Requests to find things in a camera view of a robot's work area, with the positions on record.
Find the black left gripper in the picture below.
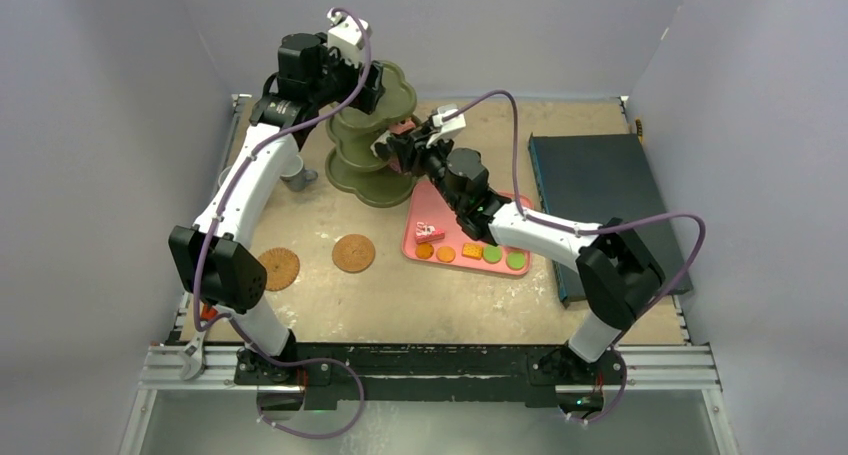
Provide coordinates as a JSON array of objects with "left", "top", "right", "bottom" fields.
[{"left": 309, "top": 34, "right": 383, "bottom": 114}]

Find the pink swirl roll cake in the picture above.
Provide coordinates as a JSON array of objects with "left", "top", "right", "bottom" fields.
[{"left": 388, "top": 117, "right": 418, "bottom": 136}]

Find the green three-tier stand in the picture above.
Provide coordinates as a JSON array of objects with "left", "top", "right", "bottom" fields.
[{"left": 325, "top": 60, "right": 417, "bottom": 208}]

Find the pink strawberry triangle cake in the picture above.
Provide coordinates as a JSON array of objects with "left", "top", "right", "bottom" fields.
[{"left": 414, "top": 221, "right": 446, "bottom": 245}]

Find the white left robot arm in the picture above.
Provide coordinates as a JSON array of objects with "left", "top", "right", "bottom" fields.
[{"left": 168, "top": 29, "right": 384, "bottom": 384}]

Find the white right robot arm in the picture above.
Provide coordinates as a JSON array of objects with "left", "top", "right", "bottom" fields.
[{"left": 372, "top": 129, "right": 665, "bottom": 382}]

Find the pink serving tray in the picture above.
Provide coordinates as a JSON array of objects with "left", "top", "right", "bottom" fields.
[{"left": 401, "top": 181, "right": 531, "bottom": 277}]

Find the grey mug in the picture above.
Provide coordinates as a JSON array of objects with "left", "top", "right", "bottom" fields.
[{"left": 280, "top": 155, "right": 319, "bottom": 192}]

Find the round orange cookie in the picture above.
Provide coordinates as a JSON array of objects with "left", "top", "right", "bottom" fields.
[{"left": 435, "top": 246, "right": 456, "bottom": 263}]

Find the yellow square cracker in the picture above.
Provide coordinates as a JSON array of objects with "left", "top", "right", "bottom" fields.
[{"left": 461, "top": 243, "right": 484, "bottom": 260}]

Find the green macaron near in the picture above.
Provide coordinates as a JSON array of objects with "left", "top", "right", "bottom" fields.
[{"left": 482, "top": 245, "right": 503, "bottom": 264}]

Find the green macaron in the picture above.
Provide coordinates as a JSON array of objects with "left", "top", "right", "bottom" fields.
[
  {"left": 482, "top": 245, "right": 503, "bottom": 264},
  {"left": 505, "top": 251, "right": 528, "bottom": 271}
]

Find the green macaron far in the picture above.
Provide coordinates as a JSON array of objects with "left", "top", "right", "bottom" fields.
[{"left": 505, "top": 251, "right": 528, "bottom": 271}]

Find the left woven coaster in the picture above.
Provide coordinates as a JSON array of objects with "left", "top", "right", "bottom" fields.
[{"left": 258, "top": 247, "right": 300, "bottom": 291}]

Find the dark grey flat box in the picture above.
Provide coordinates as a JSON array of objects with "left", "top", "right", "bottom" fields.
[{"left": 528, "top": 133, "right": 685, "bottom": 307}]

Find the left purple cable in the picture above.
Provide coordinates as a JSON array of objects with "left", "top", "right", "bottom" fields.
[{"left": 192, "top": 8, "right": 367, "bottom": 440}]

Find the purple cable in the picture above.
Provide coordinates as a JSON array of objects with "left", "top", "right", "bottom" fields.
[
  {"left": 440, "top": 90, "right": 708, "bottom": 427},
  {"left": 192, "top": 8, "right": 367, "bottom": 440}
]

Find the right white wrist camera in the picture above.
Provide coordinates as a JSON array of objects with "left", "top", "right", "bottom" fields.
[{"left": 426, "top": 104, "right": 467, "bottom": 147}]

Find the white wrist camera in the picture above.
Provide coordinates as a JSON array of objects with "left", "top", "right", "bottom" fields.
[
  {"left": 327, "top": 9, "right": 372, "bottom": 68},
  {"left": 426, "top": 104, "right": 467, "bottom": 147}
]

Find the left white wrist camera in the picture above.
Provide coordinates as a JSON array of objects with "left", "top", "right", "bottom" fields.
[{"left": 327, "top": 9, "right": 372, "bottom": 68}]

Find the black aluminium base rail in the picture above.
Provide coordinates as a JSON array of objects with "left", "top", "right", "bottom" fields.
[{"left": 135, "top": 342, "right": 723, "bottom": 414}]

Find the red handled tool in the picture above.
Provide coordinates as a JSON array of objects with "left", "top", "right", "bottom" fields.
[{"left": 199, "top": 304, "right": 218, "bottom": 323}]

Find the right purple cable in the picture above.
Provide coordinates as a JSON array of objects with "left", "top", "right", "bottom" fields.
[{"left": 440, "top": 90, "right": 708, "bottom": 427}]

